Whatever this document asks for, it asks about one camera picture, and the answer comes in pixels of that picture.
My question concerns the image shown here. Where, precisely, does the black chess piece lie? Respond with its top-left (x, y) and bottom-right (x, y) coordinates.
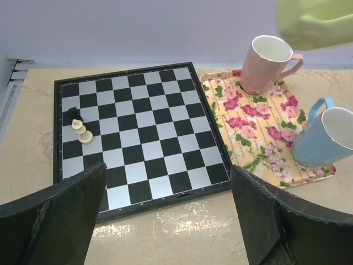
top-left (66, 107), bottom-right (83, 124)

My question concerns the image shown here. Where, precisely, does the black and silver chessboard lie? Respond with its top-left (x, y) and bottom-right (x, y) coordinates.
top-left (53, 62), bottom-right (231, 222)

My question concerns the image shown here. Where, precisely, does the light blue mug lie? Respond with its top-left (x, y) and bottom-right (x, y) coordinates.
top-left (291, 98), bottom-right (352, 167)

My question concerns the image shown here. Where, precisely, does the pink mug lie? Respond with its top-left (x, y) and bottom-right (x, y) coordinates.
top-left (240, 35), bottom-right (304, 95)

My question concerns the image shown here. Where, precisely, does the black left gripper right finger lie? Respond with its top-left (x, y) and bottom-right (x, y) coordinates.
top-left (231, 166), bottom-right (352, 264)

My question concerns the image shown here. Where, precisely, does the aluminium frame rail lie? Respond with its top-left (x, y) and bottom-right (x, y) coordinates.
top-left (1, 55), bottom-right (35, 142)

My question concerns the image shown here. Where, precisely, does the floral serving tray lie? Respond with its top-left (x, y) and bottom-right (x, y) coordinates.
top-left (200, 70), bottom-right (336, 188)

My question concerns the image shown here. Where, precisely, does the light green mug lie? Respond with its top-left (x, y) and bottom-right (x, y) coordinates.
top-left (276, 0), bottom-right (352, 51)

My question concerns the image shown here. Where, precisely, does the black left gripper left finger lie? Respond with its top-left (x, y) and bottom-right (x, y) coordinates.
top-left (1, 163), bottom-right (106, 264)

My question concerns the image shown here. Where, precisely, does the white chess king piece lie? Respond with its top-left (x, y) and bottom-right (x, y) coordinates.
top-left (72, 119), bottom-right (93, 144)

